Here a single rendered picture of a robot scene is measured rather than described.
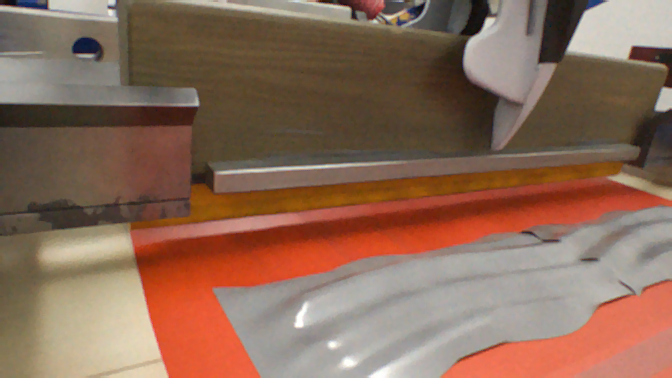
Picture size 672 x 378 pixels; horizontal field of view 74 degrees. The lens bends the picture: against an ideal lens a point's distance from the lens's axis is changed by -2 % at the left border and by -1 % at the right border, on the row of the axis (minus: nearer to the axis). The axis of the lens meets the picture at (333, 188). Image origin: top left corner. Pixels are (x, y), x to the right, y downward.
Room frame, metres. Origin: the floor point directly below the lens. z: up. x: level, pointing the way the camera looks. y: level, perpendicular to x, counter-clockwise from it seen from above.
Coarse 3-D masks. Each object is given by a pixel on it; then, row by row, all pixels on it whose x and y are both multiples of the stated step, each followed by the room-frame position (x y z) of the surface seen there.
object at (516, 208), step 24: (480, 192) 0.31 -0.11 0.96; (504, 192) 0.32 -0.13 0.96; (528, 192) 0.33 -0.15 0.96; (552, 192) 0.34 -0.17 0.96; (576, 192) 0.35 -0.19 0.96; (600, 192) 0.36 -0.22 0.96; (624, 192) 0.37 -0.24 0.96; (648, 192) 0.37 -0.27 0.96; (504, 216) 0.27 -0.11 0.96; (528, 216) 0.28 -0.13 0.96; (552, 216) 0.28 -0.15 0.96; (576, 216) 0.29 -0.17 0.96; (552, 240) 0.24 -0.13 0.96; (648, 288) 0.20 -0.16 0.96
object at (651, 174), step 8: (624, 168) 0.44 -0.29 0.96; (632, 168) 0.44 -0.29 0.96; (640, 168) 0.43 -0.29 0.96; (648, 168) 0.42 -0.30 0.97; (656, 168) 0.42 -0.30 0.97; (664, 168) 0.41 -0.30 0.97; (640, 176) 0.43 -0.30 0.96; (648, 176) 0.42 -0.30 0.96; (656, 176) 0.42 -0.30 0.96; (664, 176) 0.41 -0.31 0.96; (664, 184) 0.41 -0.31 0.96
